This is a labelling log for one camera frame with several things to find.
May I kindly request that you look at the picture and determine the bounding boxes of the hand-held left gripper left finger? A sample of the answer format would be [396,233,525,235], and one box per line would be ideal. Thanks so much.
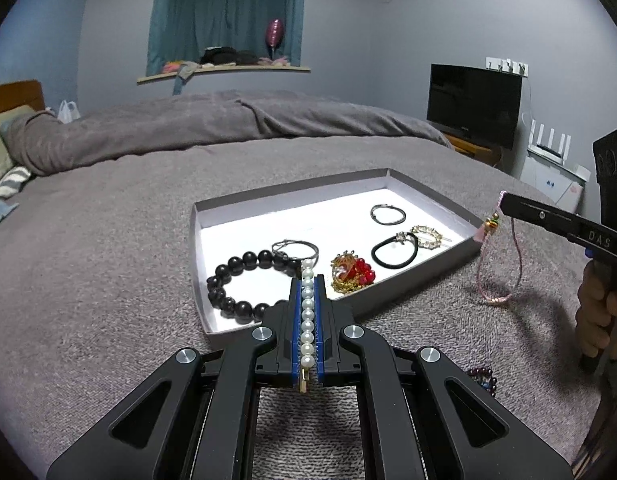
[46,274,304,480]

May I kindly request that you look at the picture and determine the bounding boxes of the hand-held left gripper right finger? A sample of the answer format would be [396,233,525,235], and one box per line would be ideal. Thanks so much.
[313,274,574,480]

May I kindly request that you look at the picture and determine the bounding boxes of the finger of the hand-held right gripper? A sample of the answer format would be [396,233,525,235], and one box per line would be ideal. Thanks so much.
[501,190,617,263]

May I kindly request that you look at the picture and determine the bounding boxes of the pearl hair clip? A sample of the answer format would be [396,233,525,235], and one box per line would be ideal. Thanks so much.
[298,258,315,395]

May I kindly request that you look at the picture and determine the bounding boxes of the red bead gold chain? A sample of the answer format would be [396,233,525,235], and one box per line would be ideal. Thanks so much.
[330,250,377,295]

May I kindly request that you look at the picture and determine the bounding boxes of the silver hoop bracelet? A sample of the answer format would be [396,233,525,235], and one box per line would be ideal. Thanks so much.
[271,239,320,264]

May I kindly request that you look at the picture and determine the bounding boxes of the black hair tie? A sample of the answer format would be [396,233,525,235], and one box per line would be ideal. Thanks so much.
[371,232,420,269]

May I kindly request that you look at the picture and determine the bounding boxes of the dark bead bracelet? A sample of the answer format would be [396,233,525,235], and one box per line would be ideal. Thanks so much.
[206,249,302,323]

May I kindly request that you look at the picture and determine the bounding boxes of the pink cord bracelet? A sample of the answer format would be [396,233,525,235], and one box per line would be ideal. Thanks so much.
[475,190,525,308]

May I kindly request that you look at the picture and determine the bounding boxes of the grey cardboard tray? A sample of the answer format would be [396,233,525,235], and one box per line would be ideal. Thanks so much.
[189,167,485,348]

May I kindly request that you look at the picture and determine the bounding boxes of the gold round hair clip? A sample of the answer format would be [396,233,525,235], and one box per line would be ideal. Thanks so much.
[411,224,452,251]

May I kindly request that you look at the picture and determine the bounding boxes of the small dark bracelet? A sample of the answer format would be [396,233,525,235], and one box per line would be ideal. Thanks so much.
[371,203,407,226]

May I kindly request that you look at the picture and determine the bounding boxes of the person's right hand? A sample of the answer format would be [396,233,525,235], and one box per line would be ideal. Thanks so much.
[575,262,617,361]

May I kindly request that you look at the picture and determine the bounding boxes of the white cardboard box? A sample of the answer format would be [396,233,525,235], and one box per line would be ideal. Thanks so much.
[519,152,592,213]

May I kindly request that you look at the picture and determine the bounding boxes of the white router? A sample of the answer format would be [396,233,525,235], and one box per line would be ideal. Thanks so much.
[527,119,572,161]

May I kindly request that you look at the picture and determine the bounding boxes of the wooden television stand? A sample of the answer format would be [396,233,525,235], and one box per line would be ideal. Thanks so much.
[443,135,504,166]

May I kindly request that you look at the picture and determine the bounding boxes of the black television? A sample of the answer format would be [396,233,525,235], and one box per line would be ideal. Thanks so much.
[427,63,523,150]

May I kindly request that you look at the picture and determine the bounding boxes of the grey bedspread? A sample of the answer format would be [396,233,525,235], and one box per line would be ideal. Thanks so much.
[0,137,609,480]

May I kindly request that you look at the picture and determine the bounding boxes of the grey duvet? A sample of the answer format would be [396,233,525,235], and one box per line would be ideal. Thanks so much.
[0,90,454,177]

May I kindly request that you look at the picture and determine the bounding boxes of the windowsill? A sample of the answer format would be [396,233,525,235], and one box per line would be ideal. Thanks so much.
[137,64,312,85]

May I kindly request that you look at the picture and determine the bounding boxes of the grey hanging cloth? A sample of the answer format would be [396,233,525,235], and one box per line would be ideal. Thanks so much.
[172,61,202,96]

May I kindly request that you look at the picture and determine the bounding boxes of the dark clothes pile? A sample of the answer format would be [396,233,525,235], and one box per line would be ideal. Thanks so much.
[198,46,262,67]

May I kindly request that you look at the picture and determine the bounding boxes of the pink balloon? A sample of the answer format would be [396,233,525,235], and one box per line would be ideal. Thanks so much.
[266,18,285,61]

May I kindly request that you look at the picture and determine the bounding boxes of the white plastic bag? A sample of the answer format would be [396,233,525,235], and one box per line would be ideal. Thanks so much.
[57,100,82,124]

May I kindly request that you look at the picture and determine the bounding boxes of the striped pillow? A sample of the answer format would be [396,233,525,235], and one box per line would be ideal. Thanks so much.
[0,165,33,199]

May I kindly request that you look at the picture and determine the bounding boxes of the teal curtain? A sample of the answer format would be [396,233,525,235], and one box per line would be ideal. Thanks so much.
[146,0,308,77]

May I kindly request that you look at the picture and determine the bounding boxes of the wooden headboard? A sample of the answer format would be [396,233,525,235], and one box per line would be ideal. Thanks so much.
[0,80,45,118]

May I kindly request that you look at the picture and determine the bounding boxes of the purple bead bracelet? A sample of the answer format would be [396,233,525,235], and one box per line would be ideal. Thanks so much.
[466,366,498,398]

